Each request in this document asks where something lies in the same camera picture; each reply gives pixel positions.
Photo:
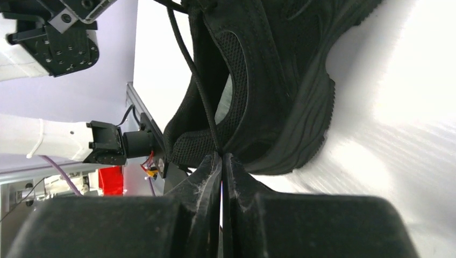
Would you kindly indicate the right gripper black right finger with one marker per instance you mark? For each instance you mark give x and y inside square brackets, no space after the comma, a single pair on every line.
[261,222]

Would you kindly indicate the black shoelace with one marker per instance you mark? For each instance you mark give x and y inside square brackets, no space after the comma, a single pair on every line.
[171,7]

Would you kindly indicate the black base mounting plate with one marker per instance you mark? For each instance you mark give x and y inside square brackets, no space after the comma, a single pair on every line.
[157,164]

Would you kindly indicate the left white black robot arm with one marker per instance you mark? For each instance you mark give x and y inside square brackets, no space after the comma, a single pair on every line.
[63,83]

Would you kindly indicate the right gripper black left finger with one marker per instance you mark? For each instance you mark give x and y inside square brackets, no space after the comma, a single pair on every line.
[184,222]

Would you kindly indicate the black sneaker shoe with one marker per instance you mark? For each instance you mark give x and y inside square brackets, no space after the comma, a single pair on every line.
[263,66]

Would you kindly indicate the red box behind table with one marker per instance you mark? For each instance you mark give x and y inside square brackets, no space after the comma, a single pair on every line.
[111,181]

